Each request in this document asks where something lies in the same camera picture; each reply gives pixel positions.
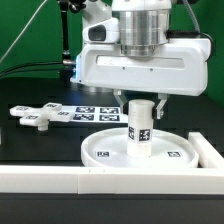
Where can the white cross-shaped table base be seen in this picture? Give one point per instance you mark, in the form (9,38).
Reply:
(40,117)

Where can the white marker sheet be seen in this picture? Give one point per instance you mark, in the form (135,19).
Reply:
(94,114)

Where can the white round table top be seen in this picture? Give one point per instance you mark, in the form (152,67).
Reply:
(108,148)

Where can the white fence bar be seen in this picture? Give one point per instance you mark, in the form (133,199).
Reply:
(209,157)
(83,180)

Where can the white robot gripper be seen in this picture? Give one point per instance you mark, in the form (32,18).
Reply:
(178,67)

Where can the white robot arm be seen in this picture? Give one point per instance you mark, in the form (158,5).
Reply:
(129,46)

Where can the black camera stand pole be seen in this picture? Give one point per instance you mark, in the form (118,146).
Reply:
(75,6)

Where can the white right fence bar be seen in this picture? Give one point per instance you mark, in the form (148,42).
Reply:
(209,157)

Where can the white front fence bar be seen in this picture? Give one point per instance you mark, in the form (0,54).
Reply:
(83,180)

